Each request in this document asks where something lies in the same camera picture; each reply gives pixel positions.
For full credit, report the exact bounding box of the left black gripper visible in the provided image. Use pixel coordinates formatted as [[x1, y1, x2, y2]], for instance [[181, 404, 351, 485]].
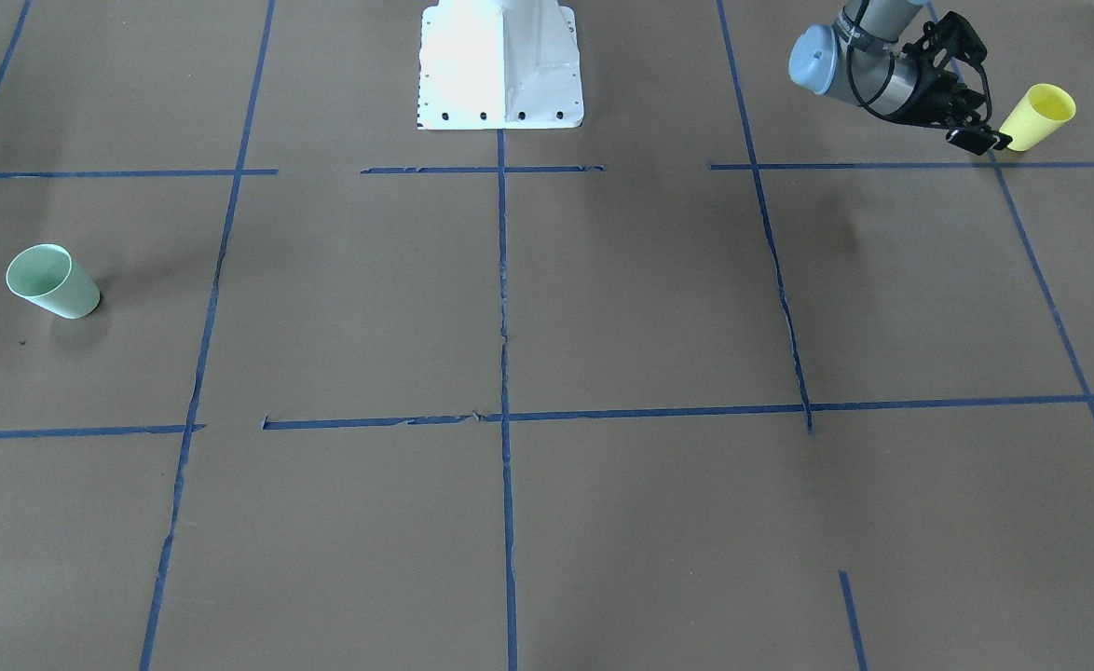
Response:
[[919, 74, 1013, 157]]

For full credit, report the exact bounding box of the green paper cup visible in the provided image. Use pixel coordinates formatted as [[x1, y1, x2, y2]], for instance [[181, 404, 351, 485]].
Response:
[[5, 243, 103, 320]]

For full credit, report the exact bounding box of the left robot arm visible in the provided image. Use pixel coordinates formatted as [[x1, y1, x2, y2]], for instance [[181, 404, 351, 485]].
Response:
[[788, 1, 1013, 157]]

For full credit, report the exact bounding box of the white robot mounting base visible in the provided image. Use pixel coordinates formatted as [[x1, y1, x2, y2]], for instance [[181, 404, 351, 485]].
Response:
[[416, 1, 585, 131]]

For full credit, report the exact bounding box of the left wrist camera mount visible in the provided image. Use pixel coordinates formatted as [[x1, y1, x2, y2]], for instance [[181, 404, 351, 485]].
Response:
[[904, 11, 989, 69]]

